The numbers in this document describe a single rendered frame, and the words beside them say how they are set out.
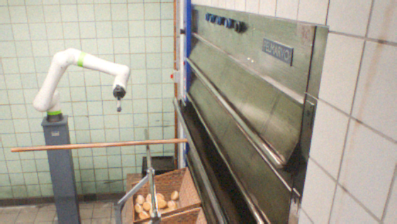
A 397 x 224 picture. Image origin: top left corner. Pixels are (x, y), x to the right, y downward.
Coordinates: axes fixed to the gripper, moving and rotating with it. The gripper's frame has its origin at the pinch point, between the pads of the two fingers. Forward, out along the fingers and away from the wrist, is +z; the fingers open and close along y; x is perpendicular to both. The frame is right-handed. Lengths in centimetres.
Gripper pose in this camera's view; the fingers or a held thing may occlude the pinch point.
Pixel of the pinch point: (118, 101)
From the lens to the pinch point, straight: 251.4
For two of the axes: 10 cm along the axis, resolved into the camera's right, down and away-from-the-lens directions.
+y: 0.2, 9.2, 4.0
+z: 0.9, 4.0, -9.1
